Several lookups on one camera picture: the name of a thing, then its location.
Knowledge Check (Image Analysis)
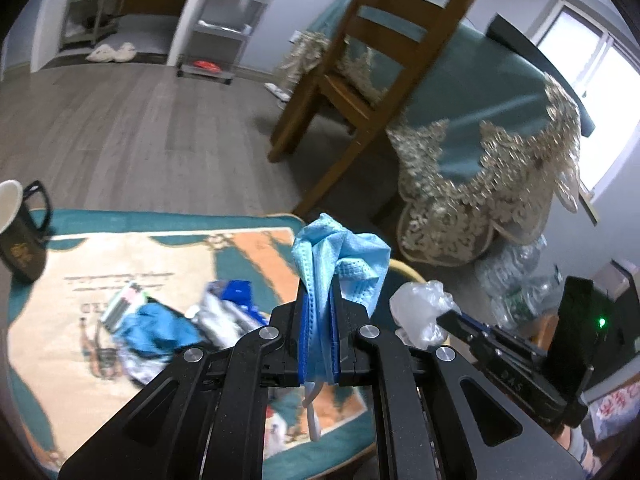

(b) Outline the blue crumpled cloth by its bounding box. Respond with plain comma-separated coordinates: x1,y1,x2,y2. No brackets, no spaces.
117,305,201,356

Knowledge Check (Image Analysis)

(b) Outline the clear plastic bag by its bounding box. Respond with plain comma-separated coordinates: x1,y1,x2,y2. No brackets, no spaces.
389,280,463,351

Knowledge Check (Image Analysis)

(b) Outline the window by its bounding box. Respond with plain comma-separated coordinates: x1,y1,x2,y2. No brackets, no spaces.
532,2,640,196

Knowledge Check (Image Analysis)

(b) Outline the bag of plastic bottles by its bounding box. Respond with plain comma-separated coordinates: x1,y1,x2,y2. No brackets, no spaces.
475,237,566,331

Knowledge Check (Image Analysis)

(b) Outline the grey shelf rack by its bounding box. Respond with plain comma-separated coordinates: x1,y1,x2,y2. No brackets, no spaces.
60,0,136,51

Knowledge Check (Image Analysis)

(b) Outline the yellow-rimmed waste bin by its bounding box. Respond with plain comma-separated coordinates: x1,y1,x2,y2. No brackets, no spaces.
390,259,453,351

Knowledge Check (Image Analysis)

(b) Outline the black mug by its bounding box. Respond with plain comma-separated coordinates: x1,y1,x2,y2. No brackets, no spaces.
0,180,55,283

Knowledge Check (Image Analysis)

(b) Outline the large silver foil packet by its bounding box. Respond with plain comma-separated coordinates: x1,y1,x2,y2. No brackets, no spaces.
197,285,266,346

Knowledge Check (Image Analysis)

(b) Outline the blue face mask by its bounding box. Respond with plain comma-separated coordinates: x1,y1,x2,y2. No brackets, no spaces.
291,212,392,441

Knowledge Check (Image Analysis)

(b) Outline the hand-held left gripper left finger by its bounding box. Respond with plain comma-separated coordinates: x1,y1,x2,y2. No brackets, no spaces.
59,280,308,480

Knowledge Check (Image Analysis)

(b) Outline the white striped medicine box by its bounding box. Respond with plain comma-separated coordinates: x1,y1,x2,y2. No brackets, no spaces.
102,282,148,333

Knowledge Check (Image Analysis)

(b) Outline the blue packet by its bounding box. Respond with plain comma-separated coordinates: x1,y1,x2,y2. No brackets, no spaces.
220,280,256,311

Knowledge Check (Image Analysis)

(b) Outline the printed teal beige mat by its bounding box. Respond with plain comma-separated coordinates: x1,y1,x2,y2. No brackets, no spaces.
7,208,376,480

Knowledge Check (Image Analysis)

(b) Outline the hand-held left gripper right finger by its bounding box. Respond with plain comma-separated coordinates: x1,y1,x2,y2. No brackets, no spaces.
332,282,586,480

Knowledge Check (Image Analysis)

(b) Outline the white shelf rack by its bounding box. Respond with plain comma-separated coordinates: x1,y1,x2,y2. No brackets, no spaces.
177,0,288,86

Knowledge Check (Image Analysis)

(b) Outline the wooden chair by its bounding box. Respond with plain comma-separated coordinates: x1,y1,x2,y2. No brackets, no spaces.
267,0,487,218

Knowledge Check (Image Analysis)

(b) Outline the teal lace-trimmed tablecloth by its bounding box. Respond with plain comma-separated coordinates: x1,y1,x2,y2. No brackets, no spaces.
277,0,588,266

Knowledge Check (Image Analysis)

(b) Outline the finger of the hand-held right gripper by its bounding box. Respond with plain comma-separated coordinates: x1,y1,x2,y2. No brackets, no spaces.
436,309,501,356

